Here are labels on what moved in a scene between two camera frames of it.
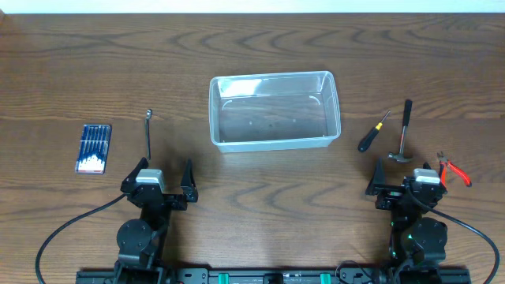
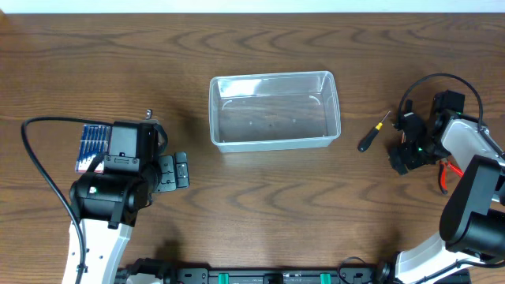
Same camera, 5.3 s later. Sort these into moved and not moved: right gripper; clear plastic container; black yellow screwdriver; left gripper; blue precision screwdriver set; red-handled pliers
Moved: right gripper; left gripper
Not moved: red-handled pliers; clear plastic container; black yellow screwdriver; blue precision screwdriver set
